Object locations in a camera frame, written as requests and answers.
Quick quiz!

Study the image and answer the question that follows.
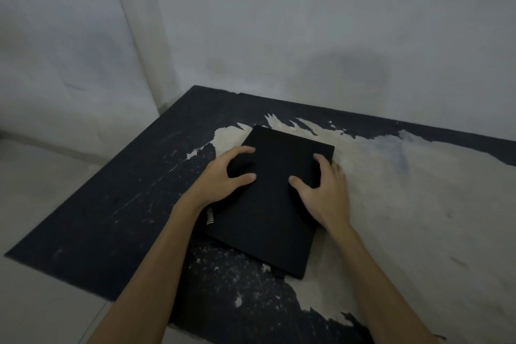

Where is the person's left hand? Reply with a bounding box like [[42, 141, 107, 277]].
[[181, 146, 257, 212]]

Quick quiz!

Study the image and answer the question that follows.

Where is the black laptop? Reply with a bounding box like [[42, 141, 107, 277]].
[[194, 125, 335, 280]]

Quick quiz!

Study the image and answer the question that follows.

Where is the person's right forearm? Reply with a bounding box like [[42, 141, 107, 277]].
[[322, 224, 442, 344]]

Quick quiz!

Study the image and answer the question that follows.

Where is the person's right hand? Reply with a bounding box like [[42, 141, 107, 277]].
[[288, 153, 352, 235]]

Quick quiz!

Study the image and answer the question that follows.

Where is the person's left forearm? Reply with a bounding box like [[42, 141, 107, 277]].
[[87, 195, 204, 344]]

